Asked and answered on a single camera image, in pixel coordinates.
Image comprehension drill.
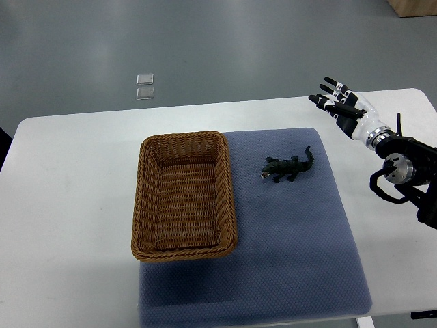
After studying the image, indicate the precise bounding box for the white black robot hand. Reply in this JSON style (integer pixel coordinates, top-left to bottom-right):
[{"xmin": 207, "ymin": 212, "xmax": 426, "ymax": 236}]
[{"xmin": 308, "ymin": 77, "xmax": 394, "ymax": 150}]

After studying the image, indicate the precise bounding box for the dark toy crocodile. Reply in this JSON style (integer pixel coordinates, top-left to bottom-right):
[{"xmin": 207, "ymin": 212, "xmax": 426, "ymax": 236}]
[{"xmin": 260, "ymin": 146, "xmax": 314, "ymax": 183}]

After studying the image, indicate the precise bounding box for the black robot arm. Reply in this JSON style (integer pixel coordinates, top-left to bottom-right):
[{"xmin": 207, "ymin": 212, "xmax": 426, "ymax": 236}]
[{"xmin": 369, "ymin": 113, "xmax": 436, "ymax": 229}]

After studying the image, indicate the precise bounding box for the brown wicker basket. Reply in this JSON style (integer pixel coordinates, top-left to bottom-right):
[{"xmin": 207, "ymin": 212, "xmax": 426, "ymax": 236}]
[{"xmin": 131, "ymin": 131, "xmax": 238, "ymax": 263}]

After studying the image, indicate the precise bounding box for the wooden box corner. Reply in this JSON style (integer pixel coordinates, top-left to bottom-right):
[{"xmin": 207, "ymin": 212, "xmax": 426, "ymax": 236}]
[{"xmin": 388, "ymin": 0, "xmax": 436, "ymax": 18}]

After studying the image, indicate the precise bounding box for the blue grey table mat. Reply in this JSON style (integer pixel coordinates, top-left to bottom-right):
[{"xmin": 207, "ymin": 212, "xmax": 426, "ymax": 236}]
[{"xmin": 138, "ymin": 128, "xmax": 372, "ymax": 327}]

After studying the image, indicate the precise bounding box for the white table leg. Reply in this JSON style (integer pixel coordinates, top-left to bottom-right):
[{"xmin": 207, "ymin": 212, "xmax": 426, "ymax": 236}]
[{"xmin": 356, "ymin": 316, "xmax": 375, "ymax": 328}]

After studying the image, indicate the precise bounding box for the upper floor outlet plate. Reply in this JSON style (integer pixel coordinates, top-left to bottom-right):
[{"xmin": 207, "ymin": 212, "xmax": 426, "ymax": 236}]
[{"xmin": 136, "ymin": 73, "xmax": 154, "ymax": 85}]

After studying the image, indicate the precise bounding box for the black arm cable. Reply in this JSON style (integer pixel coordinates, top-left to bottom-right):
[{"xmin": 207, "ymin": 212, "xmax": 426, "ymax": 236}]
[{"xmin": 369, "ymin": 167, "xmax": 427, "ymax": 205}]

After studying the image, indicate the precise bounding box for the black table edge bracket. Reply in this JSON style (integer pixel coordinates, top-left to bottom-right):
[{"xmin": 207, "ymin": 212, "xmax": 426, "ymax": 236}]
[{"xmin": 410, "ymin": 310, "xmax": 437, "ymax": 320}]

